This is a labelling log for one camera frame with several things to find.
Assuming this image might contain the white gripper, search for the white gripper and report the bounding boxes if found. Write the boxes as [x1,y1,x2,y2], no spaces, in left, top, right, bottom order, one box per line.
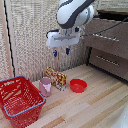
[45,27,81,58]

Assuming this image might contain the colourful snack bar box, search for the colourful snack bar box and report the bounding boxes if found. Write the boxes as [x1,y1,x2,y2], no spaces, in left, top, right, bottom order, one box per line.
[45,66,68,92]

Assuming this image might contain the red plastic bowl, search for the red plastic bowl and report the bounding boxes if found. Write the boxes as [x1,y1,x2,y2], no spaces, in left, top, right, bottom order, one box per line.
[69,78,88,94]

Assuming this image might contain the pink plastic cup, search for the pink plastic cup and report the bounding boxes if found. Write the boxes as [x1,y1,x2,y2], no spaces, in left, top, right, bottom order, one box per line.
[38,77,53,98]

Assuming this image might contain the brown drawer cabinet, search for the brown drawer cabinet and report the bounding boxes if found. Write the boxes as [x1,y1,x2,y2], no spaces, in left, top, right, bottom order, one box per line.
[83,9,128,83]

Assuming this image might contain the black vertical bar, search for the black vertical bar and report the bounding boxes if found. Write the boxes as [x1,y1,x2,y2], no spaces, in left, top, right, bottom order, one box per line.
[2,0,16,80]

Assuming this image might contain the red plastic shopping basket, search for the red plastic shopping basket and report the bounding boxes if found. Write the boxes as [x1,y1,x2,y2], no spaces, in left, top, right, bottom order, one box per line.
[0,75,47,128]

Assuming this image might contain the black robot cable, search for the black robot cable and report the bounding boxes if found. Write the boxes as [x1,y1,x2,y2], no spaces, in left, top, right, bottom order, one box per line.
[80,16,128,37]

